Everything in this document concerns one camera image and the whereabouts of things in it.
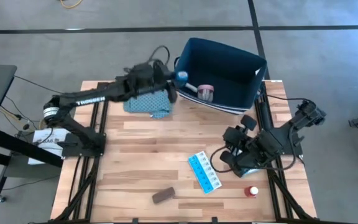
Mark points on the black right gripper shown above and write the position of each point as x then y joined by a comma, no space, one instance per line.
249,147

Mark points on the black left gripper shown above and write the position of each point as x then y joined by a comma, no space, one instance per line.
162,77

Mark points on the clear jar with pink lid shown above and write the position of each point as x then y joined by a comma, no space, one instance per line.
205,91

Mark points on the blue white weekly pill organizer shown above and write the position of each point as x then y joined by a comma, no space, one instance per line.
204,172

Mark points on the red bottle with white cap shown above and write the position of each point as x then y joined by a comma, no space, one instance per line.
251,191

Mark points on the brown rectangular bar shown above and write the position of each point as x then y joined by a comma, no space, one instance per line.
163,195

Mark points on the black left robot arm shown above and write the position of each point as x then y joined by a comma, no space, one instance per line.
82,101

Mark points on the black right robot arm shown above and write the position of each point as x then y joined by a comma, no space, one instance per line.
291,130

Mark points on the navy white striped fabric basket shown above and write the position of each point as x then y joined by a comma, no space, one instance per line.
225,62

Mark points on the blue flower-patterned folded cloth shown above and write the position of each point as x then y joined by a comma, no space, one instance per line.
148,105

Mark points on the white printed paper sheet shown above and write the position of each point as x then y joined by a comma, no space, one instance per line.
47,137

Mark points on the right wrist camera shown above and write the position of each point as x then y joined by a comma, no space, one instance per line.
249,122

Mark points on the black aluminium table frame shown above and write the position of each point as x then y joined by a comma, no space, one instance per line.
87,180

